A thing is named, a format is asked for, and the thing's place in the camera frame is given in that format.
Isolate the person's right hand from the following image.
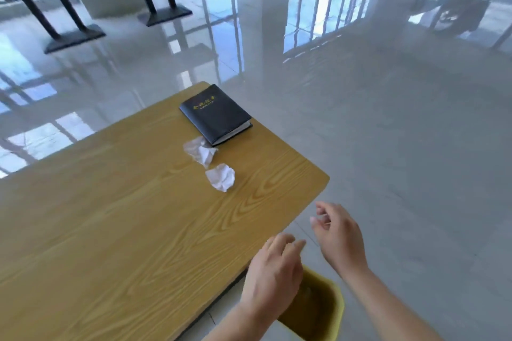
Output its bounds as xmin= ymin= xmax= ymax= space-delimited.
xmin=310 ymin=201 xmax=369 ymax=278

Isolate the table with black legs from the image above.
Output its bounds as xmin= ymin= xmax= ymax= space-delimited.
xmin=0 ymin=0 xmax=193 ymax=54

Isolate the person's left forearm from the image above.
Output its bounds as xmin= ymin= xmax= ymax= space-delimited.
xmin=202 ymin=300 xmax=287 ymax=341

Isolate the flattened crumpled white tissue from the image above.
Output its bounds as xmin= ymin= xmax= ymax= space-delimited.
xmin=183 ymin=137 xmax=219 ymax=169

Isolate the person's left hand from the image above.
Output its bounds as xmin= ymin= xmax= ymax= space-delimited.
xmin=239 ymin=232 xmax=307 ymax=320

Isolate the yellow trash bin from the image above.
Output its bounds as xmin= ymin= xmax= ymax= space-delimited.
xmin=277 ymin=266 xmax=345 ymax=341

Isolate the person's right forearm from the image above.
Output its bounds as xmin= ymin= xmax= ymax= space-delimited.
xmin=339 ymin=260 xmax=445 ymax=341

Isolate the balled crumpled white tissue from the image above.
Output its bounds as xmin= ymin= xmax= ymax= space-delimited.
xmin=205 ymin=164 xmax=236 ymax=193

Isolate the black notebook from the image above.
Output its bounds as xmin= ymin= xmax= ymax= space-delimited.
xmin=179 ymin=84 xmax=253 ymax=148

